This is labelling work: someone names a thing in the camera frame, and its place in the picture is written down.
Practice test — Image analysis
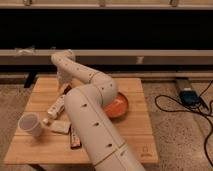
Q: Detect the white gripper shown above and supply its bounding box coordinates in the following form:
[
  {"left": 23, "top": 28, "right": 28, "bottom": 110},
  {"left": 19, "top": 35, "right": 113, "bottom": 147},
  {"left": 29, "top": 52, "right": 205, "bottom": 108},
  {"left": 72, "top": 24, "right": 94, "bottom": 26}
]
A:
[{"left": 57, "top": 68, "right": 72, "bottom": 91}]

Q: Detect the black cable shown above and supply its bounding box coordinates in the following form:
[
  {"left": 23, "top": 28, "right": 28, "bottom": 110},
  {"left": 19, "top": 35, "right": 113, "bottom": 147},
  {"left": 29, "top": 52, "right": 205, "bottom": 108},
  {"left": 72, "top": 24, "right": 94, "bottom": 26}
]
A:
[{"left": 154, "top": 79, "right": 213, "bottom": 168}]

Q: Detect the white sponge block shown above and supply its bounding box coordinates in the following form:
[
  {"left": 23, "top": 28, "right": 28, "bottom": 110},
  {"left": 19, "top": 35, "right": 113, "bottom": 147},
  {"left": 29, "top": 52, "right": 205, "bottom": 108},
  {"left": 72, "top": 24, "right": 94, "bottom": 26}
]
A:
[{"left": 50, "top": 120, "right": 70, "bottom": 134}]

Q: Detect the blue power adapter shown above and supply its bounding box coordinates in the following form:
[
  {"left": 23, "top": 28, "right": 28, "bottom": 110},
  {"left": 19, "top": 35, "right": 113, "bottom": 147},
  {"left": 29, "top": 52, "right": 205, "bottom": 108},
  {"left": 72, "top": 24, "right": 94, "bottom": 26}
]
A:
[{"left": 179, "top": 91, "right": 200, "bottom": 106}]

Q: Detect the dark candy bar wrapper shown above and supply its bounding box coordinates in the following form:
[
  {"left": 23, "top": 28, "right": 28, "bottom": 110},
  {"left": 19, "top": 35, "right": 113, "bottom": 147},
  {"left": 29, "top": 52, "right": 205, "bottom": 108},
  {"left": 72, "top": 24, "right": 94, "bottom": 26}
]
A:
[{"left": 70, "top": 126, "right": 82, "bottom": 149}]

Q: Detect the white tube bottle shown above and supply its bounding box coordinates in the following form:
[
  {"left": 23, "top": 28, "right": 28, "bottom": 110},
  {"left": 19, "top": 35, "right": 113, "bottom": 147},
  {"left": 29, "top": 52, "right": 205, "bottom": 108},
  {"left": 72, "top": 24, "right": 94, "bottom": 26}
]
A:
[{"left": 42, "top": 95, "right": 65, "bottom": 125}]

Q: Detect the red chili pepper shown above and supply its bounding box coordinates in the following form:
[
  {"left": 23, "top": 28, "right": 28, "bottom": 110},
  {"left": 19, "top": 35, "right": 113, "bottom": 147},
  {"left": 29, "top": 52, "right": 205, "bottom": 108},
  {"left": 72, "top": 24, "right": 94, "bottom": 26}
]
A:
[{"left": 63, "top": 85, "right": 72, "bottom": 95}]

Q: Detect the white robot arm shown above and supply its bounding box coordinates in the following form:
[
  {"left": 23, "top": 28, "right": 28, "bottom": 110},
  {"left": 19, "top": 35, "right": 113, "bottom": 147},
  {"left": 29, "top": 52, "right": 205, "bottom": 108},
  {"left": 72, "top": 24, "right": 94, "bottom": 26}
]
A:
[{"left": 51, "top": 50, "right": 145, "bottom": 171}]

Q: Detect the grey metal rail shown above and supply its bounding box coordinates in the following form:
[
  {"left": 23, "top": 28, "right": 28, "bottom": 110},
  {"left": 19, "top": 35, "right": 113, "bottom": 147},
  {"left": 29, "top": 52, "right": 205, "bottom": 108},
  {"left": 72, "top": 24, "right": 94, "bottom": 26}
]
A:
[{"left": 0, "top": 49, "right": 213, "bottom": 65}]

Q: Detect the wooden table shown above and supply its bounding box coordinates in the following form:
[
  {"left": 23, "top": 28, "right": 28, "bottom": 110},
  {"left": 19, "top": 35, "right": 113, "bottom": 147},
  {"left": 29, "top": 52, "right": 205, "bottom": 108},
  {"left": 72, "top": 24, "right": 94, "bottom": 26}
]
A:
[{"left": 4, "top": 77, "right": 158, "bottom": 171}]

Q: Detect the white paper cup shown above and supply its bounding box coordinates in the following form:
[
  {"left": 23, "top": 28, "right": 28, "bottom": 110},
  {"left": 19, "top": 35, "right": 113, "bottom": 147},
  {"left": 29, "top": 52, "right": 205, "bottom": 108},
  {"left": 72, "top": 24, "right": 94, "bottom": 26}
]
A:
[{"left": 18, "top": 113, "right": 43, "bottom": 137}]

